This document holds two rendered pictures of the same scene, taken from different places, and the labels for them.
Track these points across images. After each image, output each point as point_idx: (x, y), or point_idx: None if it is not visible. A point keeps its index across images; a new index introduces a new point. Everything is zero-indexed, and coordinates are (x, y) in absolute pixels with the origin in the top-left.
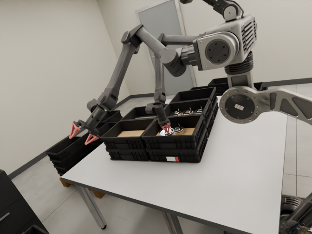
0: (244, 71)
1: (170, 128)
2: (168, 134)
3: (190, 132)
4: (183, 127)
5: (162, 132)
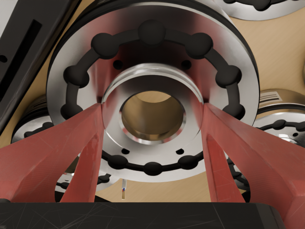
0: None
1: (199, 156)
2: (62, 104)
3: (188, 184)
4: (247, 188)
5: (204, 57)
